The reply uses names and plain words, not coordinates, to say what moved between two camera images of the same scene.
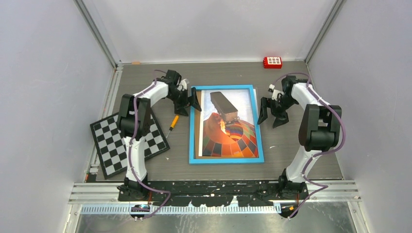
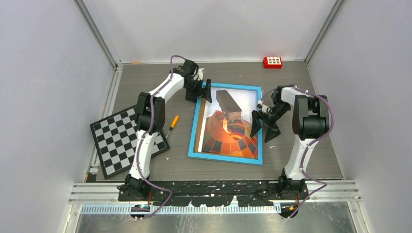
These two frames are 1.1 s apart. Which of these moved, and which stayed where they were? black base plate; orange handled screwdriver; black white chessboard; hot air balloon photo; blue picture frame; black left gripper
Moved: blue picture frame; black left gripper
Stayed: hot air balloon photo; black base plate; orange handled screwdriver; black white chessboard
